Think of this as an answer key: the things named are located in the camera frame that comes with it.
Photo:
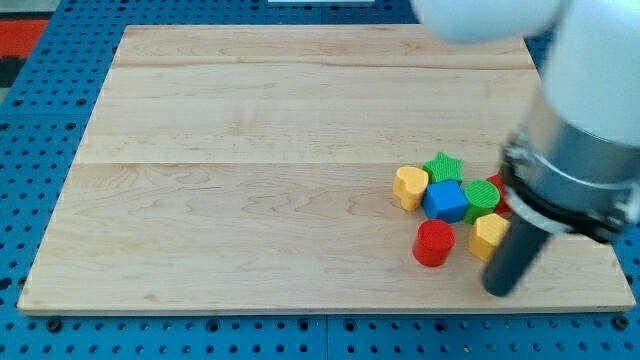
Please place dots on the green circle block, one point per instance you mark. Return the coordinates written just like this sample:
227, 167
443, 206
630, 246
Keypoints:
482, 197

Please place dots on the wooden board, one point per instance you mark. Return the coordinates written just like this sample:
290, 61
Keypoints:
245, 170

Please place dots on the yellow heart block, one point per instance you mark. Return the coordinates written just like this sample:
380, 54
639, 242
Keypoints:
409, 186

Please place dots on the red cylinder block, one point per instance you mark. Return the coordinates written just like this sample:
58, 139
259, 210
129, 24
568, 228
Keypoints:
434, 241

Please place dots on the red star block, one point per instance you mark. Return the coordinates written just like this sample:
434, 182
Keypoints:
502, 207

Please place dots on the yellow pentagon block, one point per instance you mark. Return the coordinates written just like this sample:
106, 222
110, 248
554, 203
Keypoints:
486, 235

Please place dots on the green star block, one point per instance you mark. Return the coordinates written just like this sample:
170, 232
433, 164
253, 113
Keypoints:
444, 168

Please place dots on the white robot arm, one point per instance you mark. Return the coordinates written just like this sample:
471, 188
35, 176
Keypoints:
573, 167

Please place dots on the blue perforated table frame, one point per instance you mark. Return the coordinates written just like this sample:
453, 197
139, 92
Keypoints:
43, 115

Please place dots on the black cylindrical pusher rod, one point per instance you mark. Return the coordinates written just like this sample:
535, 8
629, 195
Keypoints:
513, 256

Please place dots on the blue cube block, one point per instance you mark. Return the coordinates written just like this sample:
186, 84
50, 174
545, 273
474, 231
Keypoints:
445, 201

